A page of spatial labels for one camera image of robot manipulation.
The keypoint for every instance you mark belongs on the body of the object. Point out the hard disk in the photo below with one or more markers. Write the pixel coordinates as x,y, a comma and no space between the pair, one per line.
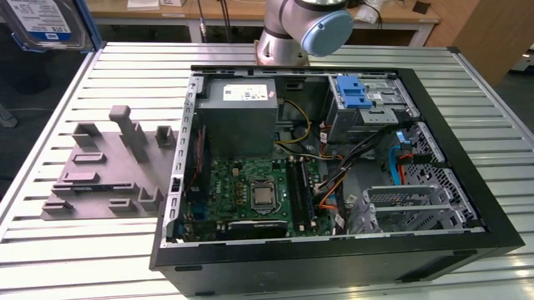
46,22

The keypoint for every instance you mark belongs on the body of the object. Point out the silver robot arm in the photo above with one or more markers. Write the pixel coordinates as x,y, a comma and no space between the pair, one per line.
280,37

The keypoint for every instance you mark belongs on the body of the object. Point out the metal disk bay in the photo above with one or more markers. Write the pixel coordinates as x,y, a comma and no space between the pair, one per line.
399,188

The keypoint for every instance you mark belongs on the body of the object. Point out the green motherboard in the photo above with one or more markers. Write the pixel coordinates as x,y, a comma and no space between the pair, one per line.
250,170

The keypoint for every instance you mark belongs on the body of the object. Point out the grey power supply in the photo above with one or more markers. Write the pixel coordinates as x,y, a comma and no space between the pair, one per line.
238,131

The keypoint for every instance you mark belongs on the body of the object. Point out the CPU socket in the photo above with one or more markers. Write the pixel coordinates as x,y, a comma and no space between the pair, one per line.
264,181

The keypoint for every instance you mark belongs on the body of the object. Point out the silver CPU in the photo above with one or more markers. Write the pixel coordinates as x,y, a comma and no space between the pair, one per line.
264,195

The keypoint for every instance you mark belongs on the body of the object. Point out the black RAM slot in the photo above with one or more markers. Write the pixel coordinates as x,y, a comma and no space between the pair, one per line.
297,193

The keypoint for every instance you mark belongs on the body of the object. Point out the RAM stick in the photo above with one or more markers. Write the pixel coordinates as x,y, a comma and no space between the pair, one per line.
310,197
91,188

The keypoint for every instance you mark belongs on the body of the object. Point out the black graphics card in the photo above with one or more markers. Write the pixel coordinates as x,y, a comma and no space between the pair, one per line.
254,229

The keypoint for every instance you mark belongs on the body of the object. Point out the metal optical drive cage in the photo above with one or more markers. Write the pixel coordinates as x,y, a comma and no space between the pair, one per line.
377,117

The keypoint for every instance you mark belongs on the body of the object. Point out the blue plastic drive latch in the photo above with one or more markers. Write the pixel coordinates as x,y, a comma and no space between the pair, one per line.
349,84

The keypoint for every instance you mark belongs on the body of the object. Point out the black PC case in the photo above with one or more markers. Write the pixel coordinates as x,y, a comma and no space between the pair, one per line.
292,259

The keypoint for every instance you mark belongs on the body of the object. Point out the grey parts rack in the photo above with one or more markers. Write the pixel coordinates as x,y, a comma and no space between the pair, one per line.
109,168

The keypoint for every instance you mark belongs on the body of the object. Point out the clear plastic bag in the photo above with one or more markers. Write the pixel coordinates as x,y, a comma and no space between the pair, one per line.
369,14

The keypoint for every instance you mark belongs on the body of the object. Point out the white box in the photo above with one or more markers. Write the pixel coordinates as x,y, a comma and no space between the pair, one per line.
142,3
173,2

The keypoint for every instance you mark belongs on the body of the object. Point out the wooden desk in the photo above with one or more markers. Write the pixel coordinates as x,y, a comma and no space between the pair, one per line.
121,12

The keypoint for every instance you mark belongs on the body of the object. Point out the small black box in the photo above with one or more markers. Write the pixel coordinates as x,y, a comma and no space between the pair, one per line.
423,7

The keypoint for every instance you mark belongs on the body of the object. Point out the grey metal table leg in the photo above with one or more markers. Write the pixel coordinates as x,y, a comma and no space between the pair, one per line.
9,118

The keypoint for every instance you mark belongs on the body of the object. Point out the wooden cabinet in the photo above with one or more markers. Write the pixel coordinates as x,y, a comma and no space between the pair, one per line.
492,37

